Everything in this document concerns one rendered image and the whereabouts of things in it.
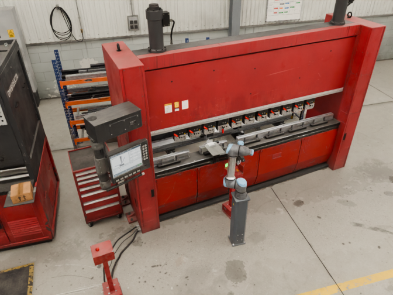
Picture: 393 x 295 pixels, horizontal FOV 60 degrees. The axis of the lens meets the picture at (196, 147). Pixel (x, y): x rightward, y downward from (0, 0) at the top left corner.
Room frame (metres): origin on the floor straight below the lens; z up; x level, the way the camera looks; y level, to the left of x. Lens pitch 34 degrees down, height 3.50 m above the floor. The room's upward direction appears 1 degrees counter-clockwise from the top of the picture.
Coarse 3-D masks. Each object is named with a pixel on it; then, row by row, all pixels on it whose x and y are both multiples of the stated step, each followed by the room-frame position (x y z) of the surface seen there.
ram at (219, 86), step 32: (192, 64) 3.63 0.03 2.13; (224, 64) 3.79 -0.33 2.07; (256, 64) 3.97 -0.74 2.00; (288, 64) 4.17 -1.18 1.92; (320, 64) 4.39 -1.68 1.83; (160, 96) 3.47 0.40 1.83; (192, 96) 3.63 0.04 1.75; (224, 96) 3.80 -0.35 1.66; (256, 96) 3.99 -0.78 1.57; (288, 96) 4.20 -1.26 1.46; (320, 96) 4.44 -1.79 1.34; (160, 128) 3.46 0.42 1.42
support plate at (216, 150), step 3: (216, 144) 3.74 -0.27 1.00; (207, 147) 3.66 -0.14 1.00; (210, 147) 3.66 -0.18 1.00; (213, 147) 3.65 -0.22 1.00; (216, 147) 3.65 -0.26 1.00; (219, 147) 3.65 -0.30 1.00; (210, 150) 3.59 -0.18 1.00; (213, 150) 3.59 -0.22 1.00; (216, 150) 3.59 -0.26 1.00; (219, 150) 3.59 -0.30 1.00; (222, 150) 3.59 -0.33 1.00; (213, 153) 3.52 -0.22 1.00; (216, 153) 3.52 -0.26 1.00; (219, 153) 3.52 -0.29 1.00; (222, 153) 3.53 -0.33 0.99
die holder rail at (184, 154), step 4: (176, 152) 3.60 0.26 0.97; (180, 152) 3.60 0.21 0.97; (184, 152) 3.60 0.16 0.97; (188, 152) 3.61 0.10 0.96; (160, 156) 3.51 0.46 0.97; (164, 156) 3.52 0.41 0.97; (168, 156) 3.51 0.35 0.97; (172, 156) 3.52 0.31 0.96; (176, 156) 3.56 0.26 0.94; (180, 156) 3.57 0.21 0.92; (184, 156) 3.59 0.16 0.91; (188, 156) 3.62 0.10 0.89; (156, 160) 3.44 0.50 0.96; (164, 160) 3.48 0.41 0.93; (168, 160) 3.50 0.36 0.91; (156, 164) 3.44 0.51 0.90
